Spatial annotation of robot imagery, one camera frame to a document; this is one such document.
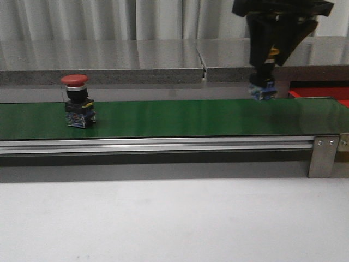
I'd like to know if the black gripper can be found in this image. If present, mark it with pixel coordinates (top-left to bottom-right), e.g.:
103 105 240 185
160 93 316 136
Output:
232 0 334 79

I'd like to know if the yellow mushroom push button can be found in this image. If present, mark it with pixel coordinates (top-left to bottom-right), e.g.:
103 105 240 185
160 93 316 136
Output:
248 48 280 100

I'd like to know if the red mushroom push button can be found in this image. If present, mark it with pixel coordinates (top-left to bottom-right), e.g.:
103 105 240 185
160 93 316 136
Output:
61 74 96 129

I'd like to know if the grey stone slab right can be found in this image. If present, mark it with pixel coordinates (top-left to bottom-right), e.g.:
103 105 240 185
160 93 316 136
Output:
197 37 348 82

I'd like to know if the grey stone slab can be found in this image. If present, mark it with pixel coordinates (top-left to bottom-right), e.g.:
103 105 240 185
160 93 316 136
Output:
1 40 203 85
197 37 348 82

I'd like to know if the red plastic tray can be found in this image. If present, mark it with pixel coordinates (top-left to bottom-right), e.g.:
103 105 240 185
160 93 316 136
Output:
288 87 348 108

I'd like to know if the green conveyor belt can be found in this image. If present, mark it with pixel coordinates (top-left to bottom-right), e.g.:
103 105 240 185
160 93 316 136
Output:
1 98 348 140

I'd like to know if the grey stone slab left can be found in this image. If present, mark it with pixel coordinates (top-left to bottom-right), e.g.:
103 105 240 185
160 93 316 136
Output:
1 40 203 85

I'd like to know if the grey curtain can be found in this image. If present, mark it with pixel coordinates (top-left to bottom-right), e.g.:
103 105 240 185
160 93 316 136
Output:
1 1 249 41

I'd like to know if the aluminium conveyor frame rail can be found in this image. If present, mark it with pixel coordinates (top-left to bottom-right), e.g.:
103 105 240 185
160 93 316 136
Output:
1 136 315 156

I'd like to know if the steel conveyor support bracket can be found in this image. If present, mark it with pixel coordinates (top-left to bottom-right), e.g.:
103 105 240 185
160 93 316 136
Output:
308 133 348 178

